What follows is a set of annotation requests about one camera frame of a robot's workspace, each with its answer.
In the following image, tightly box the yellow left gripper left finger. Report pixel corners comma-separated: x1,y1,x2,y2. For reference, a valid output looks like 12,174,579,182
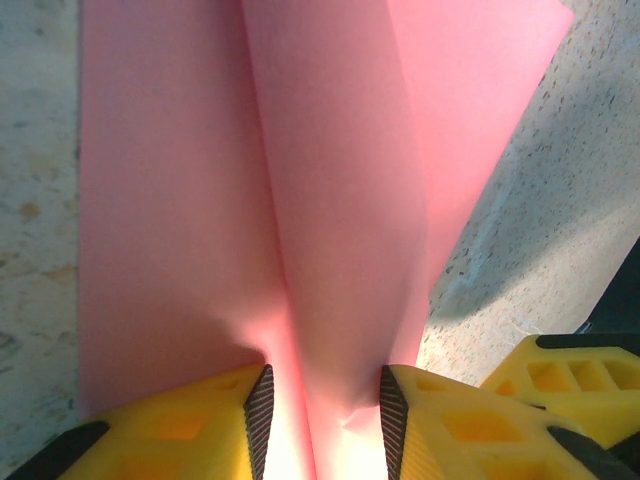
7,363,275,480

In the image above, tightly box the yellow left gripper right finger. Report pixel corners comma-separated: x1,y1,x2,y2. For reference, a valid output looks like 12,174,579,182
379,364,626,480

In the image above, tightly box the pink paper sheet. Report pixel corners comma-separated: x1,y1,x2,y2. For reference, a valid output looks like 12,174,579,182
77,0,575,480

